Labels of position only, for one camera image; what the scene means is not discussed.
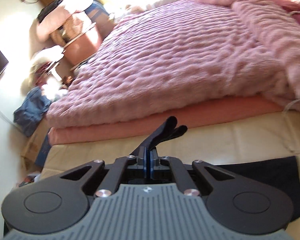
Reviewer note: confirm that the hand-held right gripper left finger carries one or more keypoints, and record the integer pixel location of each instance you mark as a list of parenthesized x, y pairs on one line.
[(146, 162)]

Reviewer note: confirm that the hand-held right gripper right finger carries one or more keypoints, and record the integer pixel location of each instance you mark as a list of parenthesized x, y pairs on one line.
[(152, 162)]

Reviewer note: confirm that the black pants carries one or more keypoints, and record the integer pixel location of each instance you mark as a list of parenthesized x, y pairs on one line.
[(160, 135)]

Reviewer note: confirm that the salmon pink sheet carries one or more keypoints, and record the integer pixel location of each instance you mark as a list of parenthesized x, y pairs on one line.
[(115, 127)]

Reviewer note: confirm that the cream mattress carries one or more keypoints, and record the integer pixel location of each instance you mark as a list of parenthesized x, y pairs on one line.
[(227, 140)]

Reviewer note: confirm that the cardboard box with blue print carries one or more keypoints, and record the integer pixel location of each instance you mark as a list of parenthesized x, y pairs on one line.
[(37, 145)]

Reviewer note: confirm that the pink fluffy blanket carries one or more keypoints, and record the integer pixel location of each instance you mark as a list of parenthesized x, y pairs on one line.
[(177, 55)]

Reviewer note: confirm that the small folding table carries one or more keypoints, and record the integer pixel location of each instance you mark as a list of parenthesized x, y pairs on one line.
[(55, 73)]

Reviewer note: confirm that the pile of white clothes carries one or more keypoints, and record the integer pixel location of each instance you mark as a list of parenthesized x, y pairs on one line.
[(43, 57)]

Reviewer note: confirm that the patterned cardboard box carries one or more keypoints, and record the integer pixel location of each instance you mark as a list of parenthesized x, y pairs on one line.
[(58, 36)]

